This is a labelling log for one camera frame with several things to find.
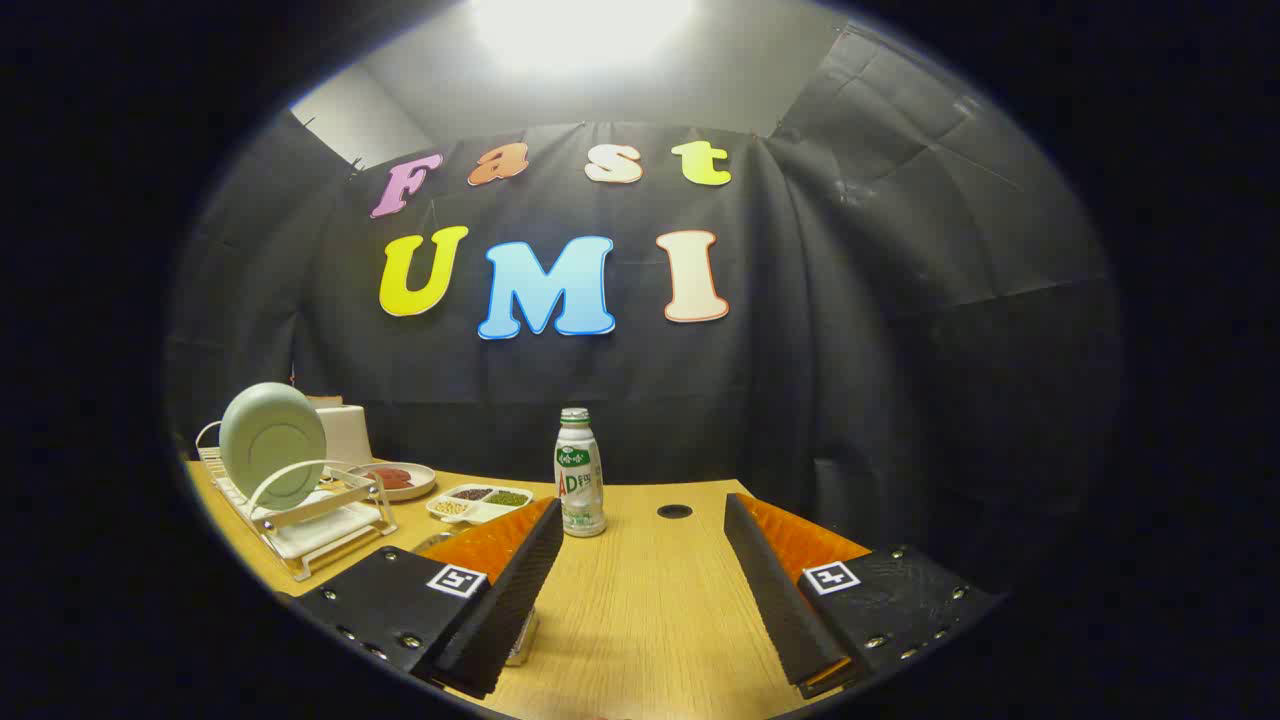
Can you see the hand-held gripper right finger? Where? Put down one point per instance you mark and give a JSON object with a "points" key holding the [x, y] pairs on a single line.
{"points": [[780, 600]]}

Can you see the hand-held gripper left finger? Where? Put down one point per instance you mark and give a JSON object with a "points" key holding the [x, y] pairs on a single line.
{"points": [[500, 600]]}

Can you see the pale green plate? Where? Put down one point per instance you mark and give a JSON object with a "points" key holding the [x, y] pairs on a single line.
{"points": [[272, 440]]}

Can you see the white divided dish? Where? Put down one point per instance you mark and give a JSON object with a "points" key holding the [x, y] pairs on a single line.
{"points": [[480, 508]]}

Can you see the beige round dish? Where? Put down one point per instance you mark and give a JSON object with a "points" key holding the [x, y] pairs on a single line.
{"points": [[420, 478]]}

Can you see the pile of green beans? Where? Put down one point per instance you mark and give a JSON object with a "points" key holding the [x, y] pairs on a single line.
{"points": [[506, 497]]}

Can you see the pile of yellow beans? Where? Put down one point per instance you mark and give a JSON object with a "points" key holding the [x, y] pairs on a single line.
{"points": [[450, 507]]}

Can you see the pile of dark red beans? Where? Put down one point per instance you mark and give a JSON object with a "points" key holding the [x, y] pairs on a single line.
{"points": [[470, 493]]}

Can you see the white drink bottle green label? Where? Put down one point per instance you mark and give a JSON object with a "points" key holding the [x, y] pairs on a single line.
{"points": [[580, 480]]}

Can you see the red-brown meat piece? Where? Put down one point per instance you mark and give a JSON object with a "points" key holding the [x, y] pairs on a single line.
{"points": [[398, 484], [388, 474]]}

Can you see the white toaster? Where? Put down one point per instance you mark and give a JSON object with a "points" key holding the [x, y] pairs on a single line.
{"points": [[348, 435]]}

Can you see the black backdrop cloth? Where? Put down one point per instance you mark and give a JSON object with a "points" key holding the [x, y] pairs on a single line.
{"points": [[850, 350]]}

